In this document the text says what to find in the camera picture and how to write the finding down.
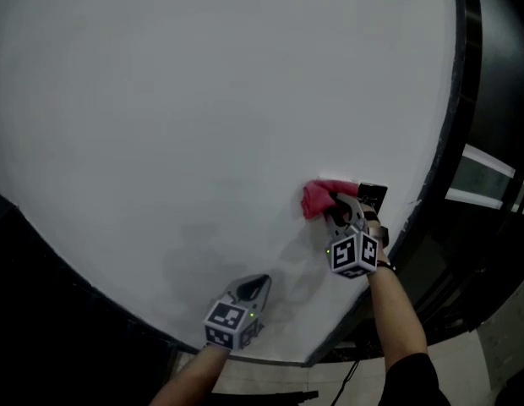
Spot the black wall access panel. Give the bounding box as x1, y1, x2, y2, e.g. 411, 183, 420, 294
357, 181, 389, 215

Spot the person's right forearm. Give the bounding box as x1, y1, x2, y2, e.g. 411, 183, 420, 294
365, 264, 430, 371

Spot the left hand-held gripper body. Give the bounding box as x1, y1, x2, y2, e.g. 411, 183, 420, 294
204, 300, 265, 350

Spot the person's black top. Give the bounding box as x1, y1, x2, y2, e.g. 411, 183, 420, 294
253, 351, 453, 406

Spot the black cable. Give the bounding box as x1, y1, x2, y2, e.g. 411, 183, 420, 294
332, 358, 360, 406

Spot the person's left forearm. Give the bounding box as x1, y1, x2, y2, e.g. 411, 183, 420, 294
150, 344, 232, 406

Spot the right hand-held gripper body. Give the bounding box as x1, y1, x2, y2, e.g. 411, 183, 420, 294
327, 221, 379, 279

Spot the glass door with frosted band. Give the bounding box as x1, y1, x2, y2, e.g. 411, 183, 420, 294
413, 141, 524, 333

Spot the person's right hand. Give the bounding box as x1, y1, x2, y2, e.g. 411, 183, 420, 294
363, 204, 390, 254

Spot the red cleaning cloth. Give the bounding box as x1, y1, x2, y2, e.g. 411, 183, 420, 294
299, 178, 361, 222

